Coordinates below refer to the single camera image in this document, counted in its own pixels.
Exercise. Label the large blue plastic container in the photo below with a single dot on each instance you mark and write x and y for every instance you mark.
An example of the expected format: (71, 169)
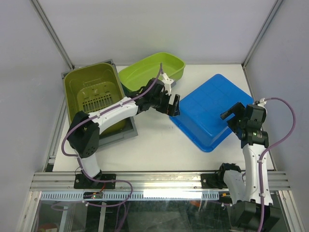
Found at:
(200, 111)

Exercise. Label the aluminium front rail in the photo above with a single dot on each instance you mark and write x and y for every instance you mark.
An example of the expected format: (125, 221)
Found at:
(62, 181)

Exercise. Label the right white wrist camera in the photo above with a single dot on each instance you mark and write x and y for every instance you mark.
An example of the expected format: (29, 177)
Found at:
(261, 103)

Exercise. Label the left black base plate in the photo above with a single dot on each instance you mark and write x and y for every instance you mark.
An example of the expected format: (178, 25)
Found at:
(82, 182)

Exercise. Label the olive green slotted basket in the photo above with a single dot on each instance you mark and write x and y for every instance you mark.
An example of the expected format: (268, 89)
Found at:
(92, 88)

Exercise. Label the teal plastic tub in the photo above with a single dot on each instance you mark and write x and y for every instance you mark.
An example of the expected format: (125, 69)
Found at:
(127, 91)

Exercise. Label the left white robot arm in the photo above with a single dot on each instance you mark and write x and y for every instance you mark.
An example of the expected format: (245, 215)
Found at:
(85, 129)

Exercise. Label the left aluminium corner post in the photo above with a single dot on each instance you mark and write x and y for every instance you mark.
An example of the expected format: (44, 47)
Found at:
(52, 33)

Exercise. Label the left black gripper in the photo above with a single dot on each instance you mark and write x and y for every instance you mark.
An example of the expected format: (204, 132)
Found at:
(172, 110)

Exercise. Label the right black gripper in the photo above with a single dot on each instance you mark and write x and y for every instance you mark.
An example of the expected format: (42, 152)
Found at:
(238, 109)

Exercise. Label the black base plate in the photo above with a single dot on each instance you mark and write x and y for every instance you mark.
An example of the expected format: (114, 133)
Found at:
(82, 182)
(210, 181)

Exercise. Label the right aluminium corner post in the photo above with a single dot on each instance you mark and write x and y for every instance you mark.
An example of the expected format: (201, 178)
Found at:
(266, 24)

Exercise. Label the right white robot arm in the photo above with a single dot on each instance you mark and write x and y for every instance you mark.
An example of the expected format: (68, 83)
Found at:
(252, 205)

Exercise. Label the lime green plastic tub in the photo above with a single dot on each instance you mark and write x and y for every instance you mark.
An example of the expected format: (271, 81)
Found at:
(138, 74)

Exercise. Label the aluminium corner post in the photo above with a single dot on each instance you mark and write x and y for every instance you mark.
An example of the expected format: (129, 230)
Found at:
(266, 24)
(52, 33)

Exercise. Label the white slotted cable duct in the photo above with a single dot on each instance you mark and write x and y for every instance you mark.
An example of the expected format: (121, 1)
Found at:
(146, 195)

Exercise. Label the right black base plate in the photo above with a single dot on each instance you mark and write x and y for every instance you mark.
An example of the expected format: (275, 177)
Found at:
(210, 181)

